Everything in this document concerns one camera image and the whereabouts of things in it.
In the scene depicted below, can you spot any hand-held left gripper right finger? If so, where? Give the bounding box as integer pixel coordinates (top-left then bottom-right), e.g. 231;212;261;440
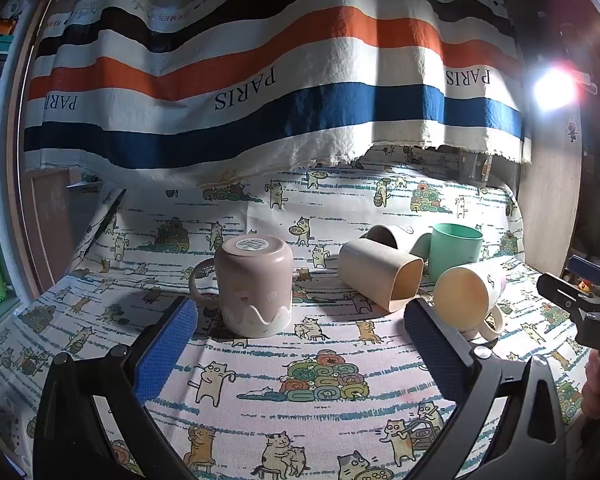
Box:
404;299;569;480

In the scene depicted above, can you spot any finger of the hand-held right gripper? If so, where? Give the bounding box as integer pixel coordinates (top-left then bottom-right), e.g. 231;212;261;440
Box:
536;271;593;319
567;255;600;287

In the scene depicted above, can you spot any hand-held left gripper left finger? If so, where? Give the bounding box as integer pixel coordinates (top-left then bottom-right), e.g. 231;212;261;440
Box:
32;296;201;480

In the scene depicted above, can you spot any beige square cup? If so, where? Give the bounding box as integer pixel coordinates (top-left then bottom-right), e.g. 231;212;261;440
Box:
338;238;425;313

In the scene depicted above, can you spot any green cup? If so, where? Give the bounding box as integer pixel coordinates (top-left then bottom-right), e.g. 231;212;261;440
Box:
427;223;484;283

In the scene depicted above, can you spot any wooden side board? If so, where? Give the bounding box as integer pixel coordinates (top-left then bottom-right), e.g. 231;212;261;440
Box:
516;10;589;277

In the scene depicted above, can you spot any pink mug with white base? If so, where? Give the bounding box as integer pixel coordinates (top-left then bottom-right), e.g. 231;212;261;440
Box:
188;234;295;338

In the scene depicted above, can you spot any cream mug with black marks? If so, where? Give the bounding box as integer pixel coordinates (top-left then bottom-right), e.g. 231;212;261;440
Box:
358;224;416;254

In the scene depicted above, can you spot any cat printed tablecloth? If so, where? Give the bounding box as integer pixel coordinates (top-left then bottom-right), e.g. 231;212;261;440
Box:
0;145;595;480

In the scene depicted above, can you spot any brown wooden panel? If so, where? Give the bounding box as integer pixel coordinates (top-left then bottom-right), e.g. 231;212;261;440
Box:
25;167;107;302

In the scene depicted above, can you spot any bright lamp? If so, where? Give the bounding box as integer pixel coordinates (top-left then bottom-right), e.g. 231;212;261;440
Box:
532;66;599;112

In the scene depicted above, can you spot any striped hanging cloth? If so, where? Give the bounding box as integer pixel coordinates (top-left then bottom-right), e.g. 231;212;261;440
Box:
22;0;533;189

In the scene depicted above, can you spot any cream mug with handle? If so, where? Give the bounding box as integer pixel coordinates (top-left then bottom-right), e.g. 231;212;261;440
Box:
433;262;507;345

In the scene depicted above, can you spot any white frame post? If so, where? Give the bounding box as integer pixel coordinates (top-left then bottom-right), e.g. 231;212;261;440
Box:
0;0;48;313

